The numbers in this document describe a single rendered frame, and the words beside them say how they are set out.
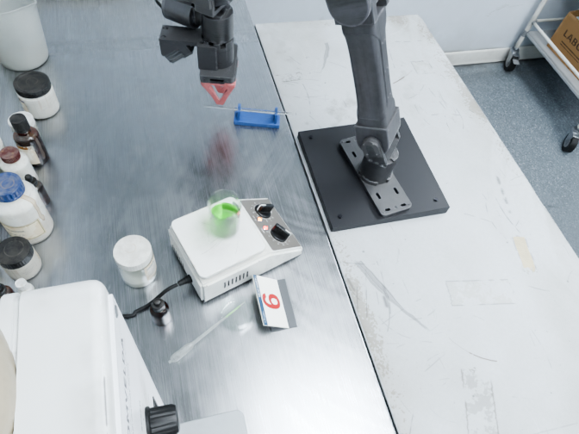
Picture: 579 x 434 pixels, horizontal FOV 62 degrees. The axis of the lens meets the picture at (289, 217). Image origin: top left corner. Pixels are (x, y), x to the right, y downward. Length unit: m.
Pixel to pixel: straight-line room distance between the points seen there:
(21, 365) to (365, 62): 0.70
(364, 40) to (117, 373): 0.67
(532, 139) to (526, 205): 1.66
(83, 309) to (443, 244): 0.85
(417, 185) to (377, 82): 0.28
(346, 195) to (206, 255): 0.33
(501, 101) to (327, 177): 2.02
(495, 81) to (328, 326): 2.37
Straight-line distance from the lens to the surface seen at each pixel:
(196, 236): 0.79
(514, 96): 2.97
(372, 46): 0.78
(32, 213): 0.88
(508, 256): 1.02
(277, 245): 0.82
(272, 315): 0.80
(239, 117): 1.05
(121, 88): 1.16
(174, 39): 0.95
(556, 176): 2.66
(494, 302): 0.96
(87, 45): 1.29
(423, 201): 0.99
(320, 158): 1.00
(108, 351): 0.18
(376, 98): 0.83
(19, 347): 0.18
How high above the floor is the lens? 1.66
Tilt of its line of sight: 56 degrees down
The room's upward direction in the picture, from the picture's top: 11 degrees clockwise
